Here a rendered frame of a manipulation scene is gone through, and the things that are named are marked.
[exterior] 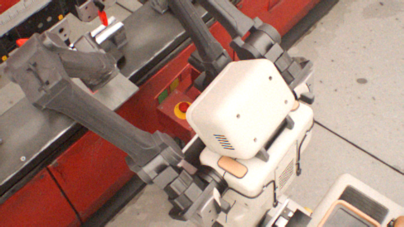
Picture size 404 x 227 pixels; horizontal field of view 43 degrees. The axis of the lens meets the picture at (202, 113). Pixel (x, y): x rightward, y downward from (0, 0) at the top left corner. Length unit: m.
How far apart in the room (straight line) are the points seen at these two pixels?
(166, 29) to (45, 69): 1.00
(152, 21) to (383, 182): 1.39
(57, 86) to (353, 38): 2.37
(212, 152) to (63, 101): 0.42
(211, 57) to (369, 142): 1.37
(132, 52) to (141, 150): 0.78
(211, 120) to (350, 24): 2.15
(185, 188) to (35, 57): 0.45
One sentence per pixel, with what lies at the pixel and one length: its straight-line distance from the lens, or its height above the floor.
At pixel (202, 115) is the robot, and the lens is 1.12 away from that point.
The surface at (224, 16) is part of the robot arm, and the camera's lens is 1.35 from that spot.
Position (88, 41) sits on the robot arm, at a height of 1.25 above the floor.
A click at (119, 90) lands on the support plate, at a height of 1.00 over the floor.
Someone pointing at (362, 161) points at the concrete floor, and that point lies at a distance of 2.67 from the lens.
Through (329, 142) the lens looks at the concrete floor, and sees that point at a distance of 2.68.
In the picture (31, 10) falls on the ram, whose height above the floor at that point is 1.28.
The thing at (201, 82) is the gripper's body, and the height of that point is 0.88.
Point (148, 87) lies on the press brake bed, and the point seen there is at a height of 0.73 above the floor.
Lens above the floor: 2.31
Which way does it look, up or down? 59 degrees down
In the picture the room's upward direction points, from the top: 2 degrees counter-clockwise
